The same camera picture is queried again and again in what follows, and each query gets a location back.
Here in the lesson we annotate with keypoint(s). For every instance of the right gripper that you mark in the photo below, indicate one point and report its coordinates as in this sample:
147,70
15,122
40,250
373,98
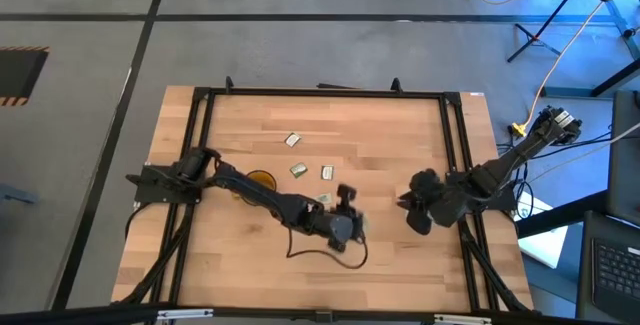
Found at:
427,187

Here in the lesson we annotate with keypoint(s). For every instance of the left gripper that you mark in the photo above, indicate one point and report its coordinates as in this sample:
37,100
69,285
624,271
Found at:
346,192

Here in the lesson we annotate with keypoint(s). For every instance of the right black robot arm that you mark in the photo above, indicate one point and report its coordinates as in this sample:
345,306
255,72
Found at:
500,167

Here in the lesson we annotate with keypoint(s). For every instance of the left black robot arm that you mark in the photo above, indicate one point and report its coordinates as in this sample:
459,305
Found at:
280,205

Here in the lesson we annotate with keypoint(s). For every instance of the white box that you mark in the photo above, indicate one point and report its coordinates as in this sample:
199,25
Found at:
545,245

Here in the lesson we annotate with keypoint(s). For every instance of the black laptop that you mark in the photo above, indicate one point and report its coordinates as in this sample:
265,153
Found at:
617,275

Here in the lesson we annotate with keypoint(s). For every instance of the black standing desk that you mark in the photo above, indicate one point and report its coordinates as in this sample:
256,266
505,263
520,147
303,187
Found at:
550,15

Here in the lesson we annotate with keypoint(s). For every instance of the grey floor object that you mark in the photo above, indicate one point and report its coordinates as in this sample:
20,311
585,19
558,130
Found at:
15,195

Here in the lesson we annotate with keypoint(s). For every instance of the black hazard-striped floor hatch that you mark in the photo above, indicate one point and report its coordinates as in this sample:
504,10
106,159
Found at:
20,75

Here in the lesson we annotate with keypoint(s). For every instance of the black aluminium table frame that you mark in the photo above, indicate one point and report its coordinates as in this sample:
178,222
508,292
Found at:
325,93

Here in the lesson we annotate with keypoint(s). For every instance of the black camera gantry bar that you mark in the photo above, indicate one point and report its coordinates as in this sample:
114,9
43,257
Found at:
75,317

